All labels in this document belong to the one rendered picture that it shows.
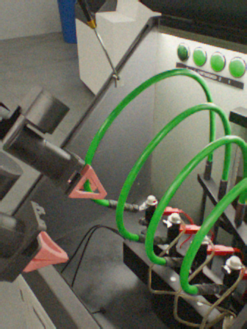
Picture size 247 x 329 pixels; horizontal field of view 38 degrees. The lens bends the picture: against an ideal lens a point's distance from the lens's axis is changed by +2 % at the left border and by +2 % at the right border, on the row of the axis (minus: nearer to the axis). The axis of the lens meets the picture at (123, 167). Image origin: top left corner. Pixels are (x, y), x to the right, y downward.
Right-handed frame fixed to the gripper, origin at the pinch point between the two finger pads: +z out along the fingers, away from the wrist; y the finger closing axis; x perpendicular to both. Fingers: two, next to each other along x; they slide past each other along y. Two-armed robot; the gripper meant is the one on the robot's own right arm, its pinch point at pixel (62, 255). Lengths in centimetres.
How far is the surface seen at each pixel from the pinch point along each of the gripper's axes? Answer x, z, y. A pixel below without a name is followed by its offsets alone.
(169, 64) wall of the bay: 50, 26, 41
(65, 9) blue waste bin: 616, 165, 70
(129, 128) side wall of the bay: 53, 31, 19
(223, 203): -6.8, 12.3, 22.7
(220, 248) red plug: 1.3, 32.9, 13.9
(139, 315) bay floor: 10.6, 41.1, -14.8
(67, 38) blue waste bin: 621, 198, 36
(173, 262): 0.1, 22.7, 7.0
